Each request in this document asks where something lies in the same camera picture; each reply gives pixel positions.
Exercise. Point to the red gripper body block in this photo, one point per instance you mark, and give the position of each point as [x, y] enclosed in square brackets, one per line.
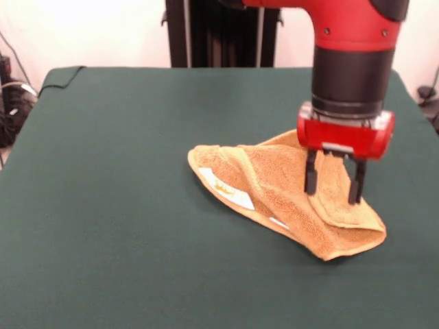
[343, 138]

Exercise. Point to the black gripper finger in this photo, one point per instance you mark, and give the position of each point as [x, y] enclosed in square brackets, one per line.
[357, 185]
[311, 174]

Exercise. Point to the tan terry towel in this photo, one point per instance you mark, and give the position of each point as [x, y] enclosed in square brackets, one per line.
[274, 192]

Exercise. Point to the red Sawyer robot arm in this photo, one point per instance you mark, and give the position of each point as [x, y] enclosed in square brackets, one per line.
[353, 51]

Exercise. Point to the black plug adapter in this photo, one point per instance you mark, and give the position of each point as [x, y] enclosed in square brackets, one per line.
[425, 92]

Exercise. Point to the dark green table cloth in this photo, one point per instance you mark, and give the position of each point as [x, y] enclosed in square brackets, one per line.
[103, 205]

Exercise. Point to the black pedestal stand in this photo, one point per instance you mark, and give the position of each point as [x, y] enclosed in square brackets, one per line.
[223, 34]

